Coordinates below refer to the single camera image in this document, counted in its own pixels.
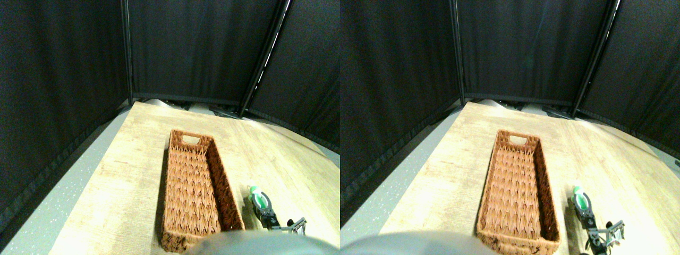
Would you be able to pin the green plush toy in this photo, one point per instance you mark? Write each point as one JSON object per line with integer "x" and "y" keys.
{"x": 583, "y": 199}
{"x": 259, "y": 199}

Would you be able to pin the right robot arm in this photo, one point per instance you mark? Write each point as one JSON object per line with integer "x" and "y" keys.
{"x": 595, "y": 240}

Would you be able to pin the brown wicker basket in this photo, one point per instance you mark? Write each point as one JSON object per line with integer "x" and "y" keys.
{"x": 512, "y": 191}
{"x": 191, "y": 191}

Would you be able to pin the black curtain stand foot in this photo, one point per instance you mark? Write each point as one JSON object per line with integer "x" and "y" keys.
{"x": 226, "y": 111}
{"x": 558, "y": 112}
{"x": 507, "y": 104}
{"x": 175, "y": 104}

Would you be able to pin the black curtain stand pole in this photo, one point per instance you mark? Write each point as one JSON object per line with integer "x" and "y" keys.
{"x": 457, "y": 53}
{"x": 596, "y": 53}
{"x": 127, "y": 53}
{"x": 265, "y": 53}

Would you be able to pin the black bracket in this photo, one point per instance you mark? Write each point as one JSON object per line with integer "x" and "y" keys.
{"x": 613, "y": 231}

